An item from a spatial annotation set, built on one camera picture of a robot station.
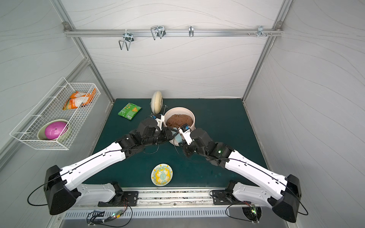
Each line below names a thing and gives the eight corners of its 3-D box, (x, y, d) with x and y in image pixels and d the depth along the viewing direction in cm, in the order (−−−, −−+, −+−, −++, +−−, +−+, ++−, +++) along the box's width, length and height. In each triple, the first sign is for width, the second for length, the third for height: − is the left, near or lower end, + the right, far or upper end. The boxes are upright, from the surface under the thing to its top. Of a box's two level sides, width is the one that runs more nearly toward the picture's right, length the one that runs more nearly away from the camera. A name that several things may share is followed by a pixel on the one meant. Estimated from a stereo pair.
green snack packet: (119, 114, 112) (117, 112, 110) (130, 104, 120) (129, 101, 118) (130, 120, 109) (129, 117, 106) (141, 109, 116) (140, 106, 114)
